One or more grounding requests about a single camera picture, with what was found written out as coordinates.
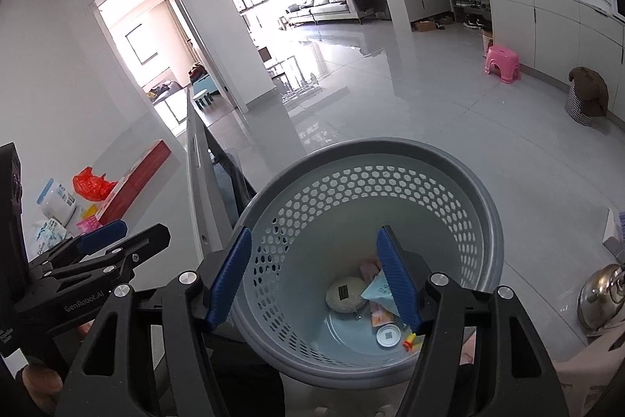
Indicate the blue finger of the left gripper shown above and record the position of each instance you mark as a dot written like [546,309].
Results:
[102,237]

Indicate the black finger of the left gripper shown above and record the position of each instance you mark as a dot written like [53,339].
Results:
[135,250]

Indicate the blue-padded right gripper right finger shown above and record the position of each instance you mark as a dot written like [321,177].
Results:
[407,274]

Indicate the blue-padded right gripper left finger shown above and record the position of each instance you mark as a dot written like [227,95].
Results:
[221,274]

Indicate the light blue plastic pouch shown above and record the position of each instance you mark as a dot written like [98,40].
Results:
[379,291]

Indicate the red plastic bag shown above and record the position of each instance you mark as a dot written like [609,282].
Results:
[94,188]

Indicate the white round lid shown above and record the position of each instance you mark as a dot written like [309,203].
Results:
[389,335]

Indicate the yellow foam dart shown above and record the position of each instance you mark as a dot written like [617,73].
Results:
[413,342]

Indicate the beige fuzzy ball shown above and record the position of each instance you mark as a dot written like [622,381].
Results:
[345,295]

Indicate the long red cardboard box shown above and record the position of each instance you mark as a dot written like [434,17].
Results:
[130,186]

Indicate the pink pig toy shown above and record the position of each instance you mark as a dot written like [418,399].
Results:
[380,316]

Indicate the grey perforated trash basket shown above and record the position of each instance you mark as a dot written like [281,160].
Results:
[317,223]

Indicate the person's left hand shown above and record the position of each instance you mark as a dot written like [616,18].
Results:
[44,386]

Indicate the pink brush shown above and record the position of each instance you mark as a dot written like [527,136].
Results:
[88,225]

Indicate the white tissue pack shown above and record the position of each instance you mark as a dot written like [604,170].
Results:
[45,234]

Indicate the white jar blue lid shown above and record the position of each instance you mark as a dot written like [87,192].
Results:
[56,202]

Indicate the teal small stool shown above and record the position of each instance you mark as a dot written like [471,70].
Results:
[203,99]

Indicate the steel kettle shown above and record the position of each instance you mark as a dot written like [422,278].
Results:
[601,298]

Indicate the pink plastic stool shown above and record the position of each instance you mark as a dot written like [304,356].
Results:
[503,61]

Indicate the shoe rack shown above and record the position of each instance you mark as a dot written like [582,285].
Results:
[474,14]

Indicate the white cabinet counter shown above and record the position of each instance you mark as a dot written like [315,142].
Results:
[551,37]

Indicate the grey sofa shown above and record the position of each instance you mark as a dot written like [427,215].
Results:
[315,11]

